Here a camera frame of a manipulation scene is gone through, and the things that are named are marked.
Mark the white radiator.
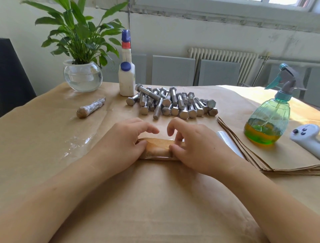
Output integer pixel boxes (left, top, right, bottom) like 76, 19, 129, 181
188, 47, 258, 86

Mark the white cling film roll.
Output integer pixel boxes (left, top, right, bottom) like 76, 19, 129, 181
217, 131, 245, 159

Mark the person's left hand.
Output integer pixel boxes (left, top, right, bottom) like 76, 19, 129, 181
90, 118, 161, 174

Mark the large brown paper table cover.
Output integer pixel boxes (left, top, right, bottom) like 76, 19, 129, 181
0, 81, 320, 243

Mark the white handheld controller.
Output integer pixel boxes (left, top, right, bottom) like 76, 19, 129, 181
290, 124, 320, 160

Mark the green leafy plant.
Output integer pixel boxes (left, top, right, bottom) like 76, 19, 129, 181
21, 0, 129, 69

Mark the white vertical blind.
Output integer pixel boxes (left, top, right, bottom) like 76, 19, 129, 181
0, 0, 31, 8

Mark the person's right forearm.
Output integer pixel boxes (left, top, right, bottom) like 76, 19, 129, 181
217, 159, 320, 243

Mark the stack of brown paper sheets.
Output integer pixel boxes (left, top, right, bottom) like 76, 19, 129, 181
216, 115, 320, 175

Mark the white glue bottle blue cap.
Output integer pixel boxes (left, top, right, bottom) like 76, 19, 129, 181
118, 29, 136, 97

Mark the person's left forearm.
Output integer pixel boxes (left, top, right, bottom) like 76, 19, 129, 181
0, 158, 108, 243

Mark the round glass vase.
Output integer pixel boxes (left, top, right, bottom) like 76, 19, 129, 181
63, 60, 103, 93

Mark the grey chair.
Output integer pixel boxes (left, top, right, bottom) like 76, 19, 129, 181
264, 65, 307, 97
302, 67, 320, 109
102, 52, 149, 84
198, 59, 241, 87
151, 55, 196, 87

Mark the black trash bin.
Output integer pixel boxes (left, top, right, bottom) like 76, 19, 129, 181
0, 38, 37, 119

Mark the white framed window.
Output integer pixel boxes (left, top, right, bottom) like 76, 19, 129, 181
127, 0, 320, 32

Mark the green spray bottle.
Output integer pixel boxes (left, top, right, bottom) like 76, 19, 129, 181
244, 63, 306, 147

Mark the pile of steel bolts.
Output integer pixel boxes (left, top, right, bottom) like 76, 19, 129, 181
126, 83, 219, 120

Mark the person's right hand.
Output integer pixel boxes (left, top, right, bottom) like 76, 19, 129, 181
166, 117, 242, 177

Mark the clear cling film sheet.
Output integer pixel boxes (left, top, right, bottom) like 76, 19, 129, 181
61, 133, 96, 160

